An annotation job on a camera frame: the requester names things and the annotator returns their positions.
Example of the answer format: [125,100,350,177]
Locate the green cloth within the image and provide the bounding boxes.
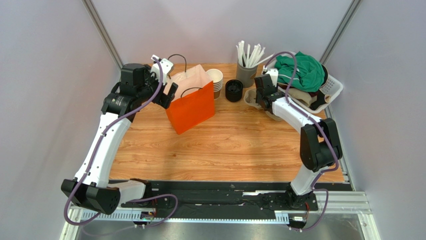
[274,51,326,92]

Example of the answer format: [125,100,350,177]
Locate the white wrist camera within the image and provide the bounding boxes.
[150,54,174,82]
[262,65,279,87]

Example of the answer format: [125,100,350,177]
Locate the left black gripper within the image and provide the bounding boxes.
[136,65,177,109]

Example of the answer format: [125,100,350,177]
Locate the white wrapped straws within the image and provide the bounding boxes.
[235,40,274,69]

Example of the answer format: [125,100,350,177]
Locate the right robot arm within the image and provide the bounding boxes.
[254,74,343,209]

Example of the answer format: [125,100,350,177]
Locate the black lid stack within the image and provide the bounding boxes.
[225,79,244,103]

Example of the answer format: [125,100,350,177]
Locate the orange paper bag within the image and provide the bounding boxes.
[164,64,215,135]

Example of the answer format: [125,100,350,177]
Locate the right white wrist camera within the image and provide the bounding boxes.
[262,65,279,87]

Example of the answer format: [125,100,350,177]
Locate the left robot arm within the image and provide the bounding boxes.
[61,59,178,215]

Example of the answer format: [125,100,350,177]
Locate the paper cup stack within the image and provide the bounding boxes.
[206,68,224,100]

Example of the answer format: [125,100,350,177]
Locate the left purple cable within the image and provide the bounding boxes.
[63,56,179,231]

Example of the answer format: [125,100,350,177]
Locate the white plastic basket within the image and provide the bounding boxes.
[264,51,343,114]

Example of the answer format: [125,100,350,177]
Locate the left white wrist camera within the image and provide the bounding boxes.
[150,54,174,82]

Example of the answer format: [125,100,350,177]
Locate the grey straw holder cup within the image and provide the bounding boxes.
[235,63,258,88]

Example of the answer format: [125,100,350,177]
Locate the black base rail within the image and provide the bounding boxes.
[99,179,354,221]

